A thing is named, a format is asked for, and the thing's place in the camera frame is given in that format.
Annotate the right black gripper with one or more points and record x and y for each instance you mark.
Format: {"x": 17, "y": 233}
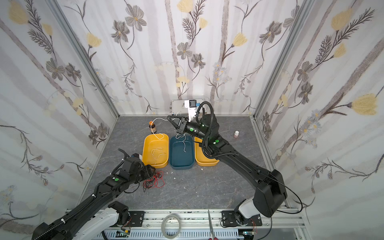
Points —
{"x": 181, "y": 125}

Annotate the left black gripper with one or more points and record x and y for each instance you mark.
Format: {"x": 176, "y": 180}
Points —
{"x": 147, "y": 172}

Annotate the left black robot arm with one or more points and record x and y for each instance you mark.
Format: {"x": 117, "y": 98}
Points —
{"x": 100, "y": 210}

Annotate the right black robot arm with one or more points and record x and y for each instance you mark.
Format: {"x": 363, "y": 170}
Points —
{"x": 269, "y": 186}

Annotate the silver metal case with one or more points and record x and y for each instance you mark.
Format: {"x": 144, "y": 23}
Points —
{"x": 178, "y": 107}

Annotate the teal plastic bin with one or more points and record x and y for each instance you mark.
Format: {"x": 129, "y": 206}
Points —
{"x": 182, "y": 153}

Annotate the brown bottle orange cap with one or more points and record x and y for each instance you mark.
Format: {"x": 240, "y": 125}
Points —
{"x": 152, "y": 127}

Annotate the left yellow plastic bin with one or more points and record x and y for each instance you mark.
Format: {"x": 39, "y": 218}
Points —
{"x": 156, "y": 150}

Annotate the grey tape roll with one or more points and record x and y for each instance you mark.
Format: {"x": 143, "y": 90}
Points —
{"x": 171, "y": 226}

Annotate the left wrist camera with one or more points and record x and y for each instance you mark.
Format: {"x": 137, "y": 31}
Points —
{"x": 137, "y": 157}

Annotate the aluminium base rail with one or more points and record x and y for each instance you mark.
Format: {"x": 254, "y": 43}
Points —
{"x": 198, "y": 224}

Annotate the red handled scissors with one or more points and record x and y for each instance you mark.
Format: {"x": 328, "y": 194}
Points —
{"x": 212, "y": 236}

